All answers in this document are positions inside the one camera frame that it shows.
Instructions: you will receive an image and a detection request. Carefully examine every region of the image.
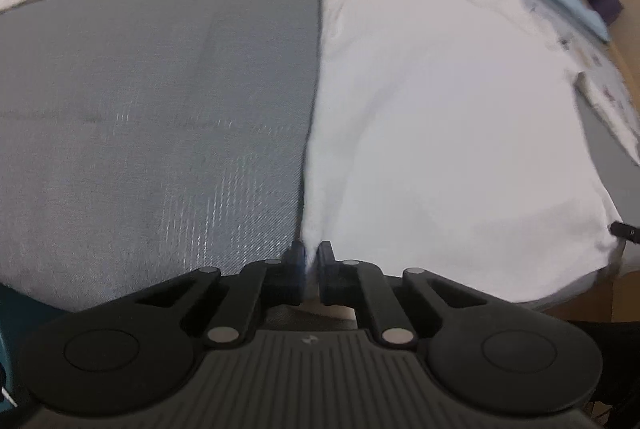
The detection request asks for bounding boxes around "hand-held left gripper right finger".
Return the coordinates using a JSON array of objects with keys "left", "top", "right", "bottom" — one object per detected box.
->
[{"left": 317, "top": 240, "right": 495, "bottom": 350}]

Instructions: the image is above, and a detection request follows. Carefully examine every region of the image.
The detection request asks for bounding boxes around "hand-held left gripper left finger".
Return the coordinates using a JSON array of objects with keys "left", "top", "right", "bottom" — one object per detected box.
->
[{"left": 132, "top": 241, "right": 308, "bottom": 350}]

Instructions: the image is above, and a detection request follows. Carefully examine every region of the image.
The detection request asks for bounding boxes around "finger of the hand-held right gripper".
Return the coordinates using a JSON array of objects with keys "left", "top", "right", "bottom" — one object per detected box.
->
[{"left": 610, "top": 221, "right": 640, "bottom": 246}]

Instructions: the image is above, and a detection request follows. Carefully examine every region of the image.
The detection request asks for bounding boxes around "teal object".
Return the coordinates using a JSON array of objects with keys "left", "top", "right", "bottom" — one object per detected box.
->
[{"left": 0, "top": 284, "right": 53, "bottom": 422}]

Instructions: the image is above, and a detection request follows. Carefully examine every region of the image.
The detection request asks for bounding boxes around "grey woven mat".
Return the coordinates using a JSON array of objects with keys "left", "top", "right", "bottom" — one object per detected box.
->
[{"left": 0, "top": 0, "right": 640, "bottom": 315}]

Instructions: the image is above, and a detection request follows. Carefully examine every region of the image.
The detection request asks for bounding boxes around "purple box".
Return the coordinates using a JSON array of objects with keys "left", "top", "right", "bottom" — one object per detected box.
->
[{"left": 585, "top": 0, "right": 624, "bottom": 26}]

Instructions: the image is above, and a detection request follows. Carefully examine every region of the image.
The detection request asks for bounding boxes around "white t-shirt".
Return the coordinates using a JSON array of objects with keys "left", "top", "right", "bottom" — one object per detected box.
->
[{"left": 0, "top": 0, "right": 623, "bottom": 312}]

